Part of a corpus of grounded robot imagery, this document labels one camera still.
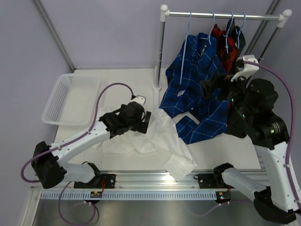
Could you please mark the black pinstripe shirt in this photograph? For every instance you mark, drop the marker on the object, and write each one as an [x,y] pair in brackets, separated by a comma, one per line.
[240,37]

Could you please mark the red black plaid shirt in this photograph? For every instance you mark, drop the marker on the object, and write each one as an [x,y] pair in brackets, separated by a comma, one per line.
[226,59]

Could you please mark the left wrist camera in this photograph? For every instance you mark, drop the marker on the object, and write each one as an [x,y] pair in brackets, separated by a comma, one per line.
[139,99]

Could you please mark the light blue wire hanger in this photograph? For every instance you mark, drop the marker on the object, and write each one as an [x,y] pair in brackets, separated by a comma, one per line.
[184,47]

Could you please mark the blue plaid shirt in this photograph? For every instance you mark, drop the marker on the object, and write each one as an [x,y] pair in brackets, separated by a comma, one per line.
[211,113]

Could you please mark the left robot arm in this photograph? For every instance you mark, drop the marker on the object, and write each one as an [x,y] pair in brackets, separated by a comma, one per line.
[51,162]

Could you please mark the black shirt wire hanger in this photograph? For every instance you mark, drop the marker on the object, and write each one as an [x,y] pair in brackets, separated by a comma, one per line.
[238,32]

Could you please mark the white shirt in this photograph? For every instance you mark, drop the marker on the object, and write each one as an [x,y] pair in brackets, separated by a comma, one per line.
[161,134]

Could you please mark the grey frame post left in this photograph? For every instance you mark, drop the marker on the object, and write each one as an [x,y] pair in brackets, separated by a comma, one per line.
[54,34]

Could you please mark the grey frame post right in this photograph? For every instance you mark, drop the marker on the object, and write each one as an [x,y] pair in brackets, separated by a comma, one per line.
[261,35]

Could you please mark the grey frame post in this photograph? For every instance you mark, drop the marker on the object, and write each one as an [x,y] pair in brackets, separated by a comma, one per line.
[261,35]
[54,34]

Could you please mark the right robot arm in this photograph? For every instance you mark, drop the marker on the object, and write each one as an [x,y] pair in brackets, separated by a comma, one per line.
[251,115]

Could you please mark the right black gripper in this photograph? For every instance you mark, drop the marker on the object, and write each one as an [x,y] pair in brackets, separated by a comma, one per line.
[208,85]

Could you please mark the white slotted cable duct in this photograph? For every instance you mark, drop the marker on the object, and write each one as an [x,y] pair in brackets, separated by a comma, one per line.
[129,195]

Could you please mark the blue shirt wire hanger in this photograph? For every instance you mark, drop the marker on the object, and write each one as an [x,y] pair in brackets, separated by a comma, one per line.
[208,39]

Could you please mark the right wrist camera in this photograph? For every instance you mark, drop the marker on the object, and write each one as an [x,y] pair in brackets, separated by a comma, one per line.
[246,66]

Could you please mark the white and silver clothes rack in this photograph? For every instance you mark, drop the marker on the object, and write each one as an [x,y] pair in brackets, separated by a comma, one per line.
[165,13]

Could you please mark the white plastic basket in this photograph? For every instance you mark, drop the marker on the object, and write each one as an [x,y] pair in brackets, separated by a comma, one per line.
[72,100]

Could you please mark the red shirt wire hanger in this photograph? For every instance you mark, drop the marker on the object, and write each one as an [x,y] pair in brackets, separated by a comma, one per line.
[228,31]

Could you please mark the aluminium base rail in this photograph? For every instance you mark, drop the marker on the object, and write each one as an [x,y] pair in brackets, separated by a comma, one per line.
[163,181]

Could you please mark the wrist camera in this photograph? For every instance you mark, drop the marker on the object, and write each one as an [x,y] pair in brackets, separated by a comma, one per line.
[139,99]
[246,66]

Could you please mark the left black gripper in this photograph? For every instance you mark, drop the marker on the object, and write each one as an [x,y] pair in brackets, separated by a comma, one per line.
[143,127]

